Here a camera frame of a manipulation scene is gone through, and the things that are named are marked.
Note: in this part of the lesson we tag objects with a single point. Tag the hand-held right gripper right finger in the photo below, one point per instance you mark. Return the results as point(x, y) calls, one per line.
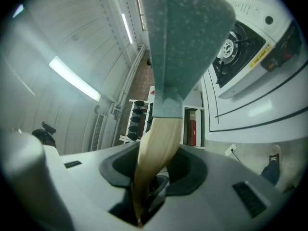
point(190, 174)

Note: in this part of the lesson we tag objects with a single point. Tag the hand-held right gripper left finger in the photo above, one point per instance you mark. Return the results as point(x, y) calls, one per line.
point(115, 167)

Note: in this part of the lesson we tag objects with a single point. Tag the portable gas stove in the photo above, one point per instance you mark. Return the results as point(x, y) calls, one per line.
point(240, 85)

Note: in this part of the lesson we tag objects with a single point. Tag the red cardboard box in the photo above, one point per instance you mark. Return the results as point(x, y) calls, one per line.
point(191, 131)

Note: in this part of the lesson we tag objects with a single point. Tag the white shelving unit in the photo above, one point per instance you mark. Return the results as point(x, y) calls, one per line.
point(198, 129)

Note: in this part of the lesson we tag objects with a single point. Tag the group of black bags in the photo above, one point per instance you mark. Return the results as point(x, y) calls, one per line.
point(134, 119)

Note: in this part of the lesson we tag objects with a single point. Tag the white table black lines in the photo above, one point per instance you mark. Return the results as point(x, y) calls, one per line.
point(252, 126)

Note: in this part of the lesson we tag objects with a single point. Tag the person's leg dark trousers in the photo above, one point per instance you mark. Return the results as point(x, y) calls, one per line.
point(270, 173)

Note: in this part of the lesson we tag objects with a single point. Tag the red diamond sticker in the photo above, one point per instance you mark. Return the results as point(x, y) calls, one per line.
point(152, 93)

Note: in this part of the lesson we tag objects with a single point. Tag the person's beige shoe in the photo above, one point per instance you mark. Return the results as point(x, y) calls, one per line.
point(274, 154)

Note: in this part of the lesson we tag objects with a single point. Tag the long ceiling light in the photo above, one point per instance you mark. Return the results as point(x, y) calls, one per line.
point(18, 11)
point(126, 28)
point(74, 78)

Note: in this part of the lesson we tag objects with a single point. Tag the white wall vent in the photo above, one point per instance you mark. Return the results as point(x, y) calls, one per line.
point(98, 131)

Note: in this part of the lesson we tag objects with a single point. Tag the black head-mounted camera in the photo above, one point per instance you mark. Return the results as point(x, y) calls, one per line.
point(48, 127)

